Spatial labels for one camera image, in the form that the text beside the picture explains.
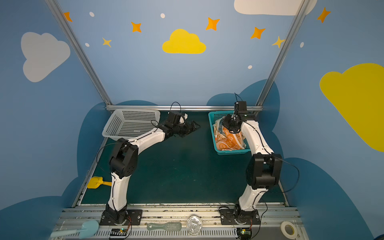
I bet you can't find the orange white patterned towel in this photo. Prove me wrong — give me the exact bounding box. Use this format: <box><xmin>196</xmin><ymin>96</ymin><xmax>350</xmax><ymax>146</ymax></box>
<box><xmin>214</xmin><ymin>127</ymin><xmax>246</xmax><ymax>151</ymax></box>

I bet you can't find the white perforated plastic basket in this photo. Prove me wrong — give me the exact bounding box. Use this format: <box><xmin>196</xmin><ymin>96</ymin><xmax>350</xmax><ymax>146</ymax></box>
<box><xmin>102</xmin><ymin>109</ymin><xmax>161</xmax><ymax>141</ymax></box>

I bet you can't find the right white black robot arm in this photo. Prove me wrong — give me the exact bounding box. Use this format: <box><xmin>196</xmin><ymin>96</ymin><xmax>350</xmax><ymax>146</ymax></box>
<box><xmin>223</xmin><ymin>115</ymin><xmax>283</xmax><ymax>225</ymax></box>

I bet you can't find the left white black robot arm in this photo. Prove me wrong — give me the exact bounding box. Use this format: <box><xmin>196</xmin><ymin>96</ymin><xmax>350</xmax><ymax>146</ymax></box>
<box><xmin>100</xmin><ymin>112</ymin><xmax>201</xmax><ymax>226</ymax></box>

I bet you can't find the blue patterned towel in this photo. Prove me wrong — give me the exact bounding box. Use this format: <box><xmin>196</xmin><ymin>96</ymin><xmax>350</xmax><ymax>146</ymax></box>
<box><xmin>213</xmin><ymin>117</ymin><xmax>226</xmax><ymax>137</ymax></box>

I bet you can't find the teal perforated plastic basket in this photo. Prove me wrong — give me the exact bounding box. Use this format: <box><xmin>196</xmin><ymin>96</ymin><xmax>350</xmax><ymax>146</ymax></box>
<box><xmin>208</xmin><ymin>111</ymin><xmax>250</xmax><ymax>156</ymax></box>

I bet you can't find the yellow plastic scoop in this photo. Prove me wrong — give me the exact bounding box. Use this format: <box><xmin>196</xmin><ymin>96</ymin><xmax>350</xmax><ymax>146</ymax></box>
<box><xmin>87</xmin><ymin>177</ymin><xmax>112</xmax><ymax>189</ymax></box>

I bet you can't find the green plastic brush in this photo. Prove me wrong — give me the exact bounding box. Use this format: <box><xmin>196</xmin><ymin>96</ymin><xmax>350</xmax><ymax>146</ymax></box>
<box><xmin>147</xmin><ymin>222</ymin><xmax>182</xmax><ymax>232</ymax></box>

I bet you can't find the right small circuit board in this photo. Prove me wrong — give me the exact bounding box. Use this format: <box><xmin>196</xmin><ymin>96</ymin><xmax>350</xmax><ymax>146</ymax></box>
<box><xmin>236</xmin><ymin>228</ymin><xmax>252</xmax><ymax>240</ymax></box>

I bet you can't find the small circuit board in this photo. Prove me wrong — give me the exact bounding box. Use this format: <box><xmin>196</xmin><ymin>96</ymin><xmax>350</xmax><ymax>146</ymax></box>
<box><xmin>109</xmin><ymin>228</ymin><xmax>128</xmax><ymax>240</ymax></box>
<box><xmin>236</xmin><ymin>228</ymin><xmax>252</xmax><ymax>240</ymax></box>

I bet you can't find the white tape roll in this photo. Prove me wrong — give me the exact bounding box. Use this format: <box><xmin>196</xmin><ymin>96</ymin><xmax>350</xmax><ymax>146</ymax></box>
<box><xmin>280</xmin><ymin>221</ymin><xmax>298</xmax><ymax>240</ymax></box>

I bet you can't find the left small circuit board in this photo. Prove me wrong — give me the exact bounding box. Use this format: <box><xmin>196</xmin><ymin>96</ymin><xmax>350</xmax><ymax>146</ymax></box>
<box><xmin>109</xmin><ymin>228</ymin><xmax>128</xmax><ymax>240</ymax></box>

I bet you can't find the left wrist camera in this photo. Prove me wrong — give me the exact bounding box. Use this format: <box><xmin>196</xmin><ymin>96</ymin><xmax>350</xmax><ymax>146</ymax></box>
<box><xmin>177</xmin><ymin>112</ymin><xmax>188</xmax><ymax>125</ymax></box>

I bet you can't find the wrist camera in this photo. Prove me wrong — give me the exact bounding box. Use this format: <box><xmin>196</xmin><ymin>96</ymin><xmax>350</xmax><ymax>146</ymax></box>
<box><xmin>177</xmin><ymin>112</ymin><xmax>188</xmax><ymax>125</ymax></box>
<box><xmin>234</xmin><ymin>101</ymin><xmax>248</xmax><ymax>115</ymax></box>

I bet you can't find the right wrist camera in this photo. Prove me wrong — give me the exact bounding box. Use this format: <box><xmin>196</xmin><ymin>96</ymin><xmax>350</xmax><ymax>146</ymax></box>
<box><xmin>234</xmin><ymin>101</ymin><xmax>248</xmax><ymax>115</ymax></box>

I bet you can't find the aluminium frame back bar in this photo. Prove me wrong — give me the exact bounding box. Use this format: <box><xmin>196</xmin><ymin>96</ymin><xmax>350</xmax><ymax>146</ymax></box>
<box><xmin>105</xmin><ymin>104</ymin><xmax>264</xmax><ymax>112</ymax></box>

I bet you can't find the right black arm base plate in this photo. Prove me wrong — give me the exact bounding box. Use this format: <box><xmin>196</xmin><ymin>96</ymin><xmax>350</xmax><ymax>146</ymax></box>
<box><xmin>219</xmin><ymin>208</ymin><xmax>261</xmax><ymax>225</ymax></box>

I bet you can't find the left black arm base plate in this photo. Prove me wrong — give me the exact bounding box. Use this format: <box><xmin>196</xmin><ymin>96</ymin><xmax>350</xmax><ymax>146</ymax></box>
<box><xmin>100</xmin><ymin>210</ymin><xmax>143</xmax><ymax>226</ymax></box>

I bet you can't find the aluminium front rail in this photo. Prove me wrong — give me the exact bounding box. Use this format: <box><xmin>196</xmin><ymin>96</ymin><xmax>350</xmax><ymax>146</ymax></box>
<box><xmin>50</xmin><ymin>203</ymin><xmax>310</xmax><ymax>240</ymax></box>

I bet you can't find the aluminium frame right post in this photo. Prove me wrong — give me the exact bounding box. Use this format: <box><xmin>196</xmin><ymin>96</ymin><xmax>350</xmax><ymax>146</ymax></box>
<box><xmin>256</xmin><ymin>0</ymin><xmax>311</xmax><ymax>109</ymax></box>

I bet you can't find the aluminium frame post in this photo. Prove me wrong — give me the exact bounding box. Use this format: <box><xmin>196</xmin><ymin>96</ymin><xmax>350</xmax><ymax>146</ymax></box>
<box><xmin>256</xmin><ymin>0</ymin><xmax>311</xmax><ymax>109</ymax></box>
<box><xmin>45</xmin><ymin>0</ymin><xmax>113</xmax><ymax>106</ymax></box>

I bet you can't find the aluminium frame left post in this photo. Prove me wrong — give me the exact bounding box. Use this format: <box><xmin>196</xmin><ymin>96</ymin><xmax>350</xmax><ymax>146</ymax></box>
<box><xmin>45</xmin><ymin>0</ymin><xmax>113</xmax><ymax>106</ymax></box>

